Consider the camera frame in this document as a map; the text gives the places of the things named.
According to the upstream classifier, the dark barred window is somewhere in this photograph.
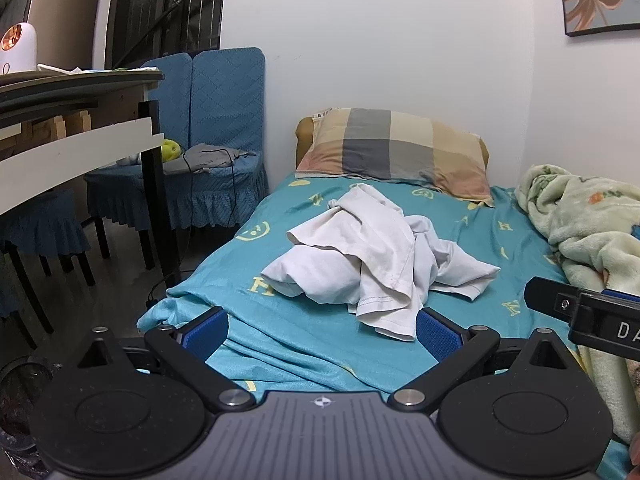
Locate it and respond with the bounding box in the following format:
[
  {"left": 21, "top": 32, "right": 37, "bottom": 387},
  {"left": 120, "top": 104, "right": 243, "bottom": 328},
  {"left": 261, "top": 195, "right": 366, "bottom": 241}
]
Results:
[{"left": 107, "top": 0, "right": 224, "bottom": 68}]

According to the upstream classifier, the blue covered chair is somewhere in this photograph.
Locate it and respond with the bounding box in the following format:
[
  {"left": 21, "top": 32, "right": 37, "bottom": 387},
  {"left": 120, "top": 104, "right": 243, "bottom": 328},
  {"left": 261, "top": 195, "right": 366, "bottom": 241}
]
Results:
[
  {"left": 140, "top": 52, "right": 197, "bottom": 151},
  {"left": 84, "top": 47, "right": 269, "bottom": 271}
]

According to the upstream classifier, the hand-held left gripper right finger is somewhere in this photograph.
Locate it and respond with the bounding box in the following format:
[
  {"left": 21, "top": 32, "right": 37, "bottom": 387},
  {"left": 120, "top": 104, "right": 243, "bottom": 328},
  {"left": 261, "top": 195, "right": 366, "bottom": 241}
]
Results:
[{"left": 387, "top": 307, "right": 576, "bottom": 409}]

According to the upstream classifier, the dark blue skirted chair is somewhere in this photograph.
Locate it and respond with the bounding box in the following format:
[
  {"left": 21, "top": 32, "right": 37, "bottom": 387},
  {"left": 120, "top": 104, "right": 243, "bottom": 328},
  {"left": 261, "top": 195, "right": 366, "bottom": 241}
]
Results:
[{"left": 0, "top": 189, "right": 97, "bottom": 351}]

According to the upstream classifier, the beige refrigerator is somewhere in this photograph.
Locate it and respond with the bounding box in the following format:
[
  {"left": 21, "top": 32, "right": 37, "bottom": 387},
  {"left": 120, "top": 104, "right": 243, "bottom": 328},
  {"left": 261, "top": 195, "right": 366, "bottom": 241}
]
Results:
[{"left": 27, "top": 0, "right": 105, "bottom": 72}]

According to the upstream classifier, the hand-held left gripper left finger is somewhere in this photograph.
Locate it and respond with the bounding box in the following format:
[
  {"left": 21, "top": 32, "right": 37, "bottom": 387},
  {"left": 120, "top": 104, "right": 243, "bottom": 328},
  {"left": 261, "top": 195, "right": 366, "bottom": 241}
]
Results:
[{"left": 76, "top": 306, "right": 257, "bottom": 411}]

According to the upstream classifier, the white and dark table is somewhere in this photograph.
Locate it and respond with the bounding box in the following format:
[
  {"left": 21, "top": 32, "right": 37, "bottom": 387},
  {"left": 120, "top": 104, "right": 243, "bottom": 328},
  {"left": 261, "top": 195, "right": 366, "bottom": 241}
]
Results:
[{"left": 0, "top": 67, "right": 183, "bottom": 288}]

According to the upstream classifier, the white t-shirt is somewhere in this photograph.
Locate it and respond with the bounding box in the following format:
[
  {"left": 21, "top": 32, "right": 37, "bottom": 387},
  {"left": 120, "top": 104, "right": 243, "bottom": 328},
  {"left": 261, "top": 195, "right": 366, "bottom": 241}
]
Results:
[{"left": 260, "top": 183, "right": 501, "bottom": 342}]

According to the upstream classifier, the plaid pillow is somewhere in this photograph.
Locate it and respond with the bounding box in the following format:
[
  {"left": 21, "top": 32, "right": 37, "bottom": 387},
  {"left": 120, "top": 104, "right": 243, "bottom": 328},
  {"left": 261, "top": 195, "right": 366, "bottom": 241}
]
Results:
[{"left": 295, "top": 107, "right": 496, "bottom": 207}]

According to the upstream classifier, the brown pillow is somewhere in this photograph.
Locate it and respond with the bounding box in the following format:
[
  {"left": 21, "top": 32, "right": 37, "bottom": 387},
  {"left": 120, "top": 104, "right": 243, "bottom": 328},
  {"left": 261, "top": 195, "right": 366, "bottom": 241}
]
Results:
[{"left": 295, "top": 116, "right": 490, "bottom": 171}]

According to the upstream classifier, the white humidifier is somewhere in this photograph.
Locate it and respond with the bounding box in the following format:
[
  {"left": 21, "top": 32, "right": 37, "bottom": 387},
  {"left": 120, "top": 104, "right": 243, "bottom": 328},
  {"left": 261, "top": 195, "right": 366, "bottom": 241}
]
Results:
[{"left": 0, "top": 22, "right": 40, "bottom": 75}]

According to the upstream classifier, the grey cloth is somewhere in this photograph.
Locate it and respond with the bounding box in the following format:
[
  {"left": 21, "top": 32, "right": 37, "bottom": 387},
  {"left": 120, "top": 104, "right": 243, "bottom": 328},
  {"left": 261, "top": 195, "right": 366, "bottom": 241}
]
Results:
[{"left": 162, "top": 142, "right": 258, "bottom": 176}]

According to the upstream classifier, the trash bin with plastic bag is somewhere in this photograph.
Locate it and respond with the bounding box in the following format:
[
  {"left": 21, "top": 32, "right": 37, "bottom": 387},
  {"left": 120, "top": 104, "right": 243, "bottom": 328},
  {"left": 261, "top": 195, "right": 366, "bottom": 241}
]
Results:
[{"left": 0, "top": 355, "right": 63, "bottom": 480}]

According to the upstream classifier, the pale green fleece blanket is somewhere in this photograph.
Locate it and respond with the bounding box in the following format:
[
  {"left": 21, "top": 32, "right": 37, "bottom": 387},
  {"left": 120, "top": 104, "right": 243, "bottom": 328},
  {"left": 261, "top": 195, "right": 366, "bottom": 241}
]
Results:
[{"left": 515, "top": 162, "right": 640, "bottom": 446}]

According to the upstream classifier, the bed with teal printed sheet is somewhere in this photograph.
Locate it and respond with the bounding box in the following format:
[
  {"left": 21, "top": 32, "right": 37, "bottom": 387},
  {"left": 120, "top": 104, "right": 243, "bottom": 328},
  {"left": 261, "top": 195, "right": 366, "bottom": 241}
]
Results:
[{"left": 136, "top": 169, "right": 640, "bottom": 480}]

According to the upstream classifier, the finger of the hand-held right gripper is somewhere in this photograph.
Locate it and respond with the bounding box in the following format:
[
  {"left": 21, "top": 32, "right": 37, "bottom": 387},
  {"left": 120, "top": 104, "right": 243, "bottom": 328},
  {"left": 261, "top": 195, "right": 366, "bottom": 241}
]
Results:
[
  {"left": 601, "top": 289, "right": 640, "bottom": 305},
  {"left": 525, "top": 276, "right": 582, "bottom": 322}
]

